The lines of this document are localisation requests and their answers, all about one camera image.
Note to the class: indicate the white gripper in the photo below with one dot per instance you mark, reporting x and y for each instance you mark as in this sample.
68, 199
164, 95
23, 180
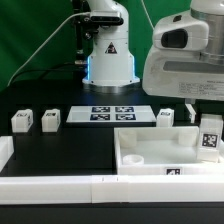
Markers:
181, 74

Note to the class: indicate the white square tabletop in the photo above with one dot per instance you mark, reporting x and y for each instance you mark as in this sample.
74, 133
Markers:
162, 151

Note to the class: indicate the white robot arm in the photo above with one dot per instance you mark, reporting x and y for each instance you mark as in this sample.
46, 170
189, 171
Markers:
111, 66

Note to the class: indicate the white tag plate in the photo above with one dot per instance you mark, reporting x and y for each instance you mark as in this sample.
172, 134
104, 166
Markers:
110, 114

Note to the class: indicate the white U-shaped fence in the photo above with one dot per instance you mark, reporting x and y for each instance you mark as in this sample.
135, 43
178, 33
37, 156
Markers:
111, 189

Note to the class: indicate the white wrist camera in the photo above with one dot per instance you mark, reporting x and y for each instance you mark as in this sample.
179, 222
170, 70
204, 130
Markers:
181, 32

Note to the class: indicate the black camera on base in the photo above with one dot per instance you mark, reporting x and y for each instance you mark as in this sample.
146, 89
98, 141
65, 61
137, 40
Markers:
106, 18

